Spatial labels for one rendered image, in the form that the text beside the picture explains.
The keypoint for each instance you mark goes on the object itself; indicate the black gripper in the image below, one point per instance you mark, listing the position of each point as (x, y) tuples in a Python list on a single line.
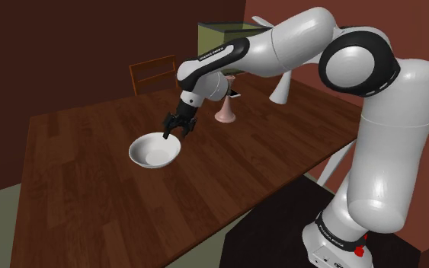
[(186, 112)]

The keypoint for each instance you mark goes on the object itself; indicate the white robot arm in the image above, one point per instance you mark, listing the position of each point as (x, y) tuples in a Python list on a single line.
[(388, 148)]

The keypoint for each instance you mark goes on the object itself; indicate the white bowl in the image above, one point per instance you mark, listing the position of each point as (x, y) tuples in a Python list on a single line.
[(154, 151)]

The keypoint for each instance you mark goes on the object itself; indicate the pink vase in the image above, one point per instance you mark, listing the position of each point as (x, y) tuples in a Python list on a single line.
[(225, 113)]

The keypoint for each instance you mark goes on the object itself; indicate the white phone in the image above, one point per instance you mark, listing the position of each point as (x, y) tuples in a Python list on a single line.
[(235, 94)]

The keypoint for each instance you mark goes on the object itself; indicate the brown wooden chair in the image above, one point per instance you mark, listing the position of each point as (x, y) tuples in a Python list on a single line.
[(151, 68)]

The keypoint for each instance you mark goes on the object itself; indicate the olive green cabinet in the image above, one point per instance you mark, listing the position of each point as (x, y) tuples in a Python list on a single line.
[(214, 35)]

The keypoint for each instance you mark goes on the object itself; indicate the brown wooden table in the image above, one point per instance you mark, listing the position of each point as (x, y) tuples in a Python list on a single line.
[(106, 208)]

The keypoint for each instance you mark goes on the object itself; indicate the black robot stand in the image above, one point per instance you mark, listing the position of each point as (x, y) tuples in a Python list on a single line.
[(273, 230)]

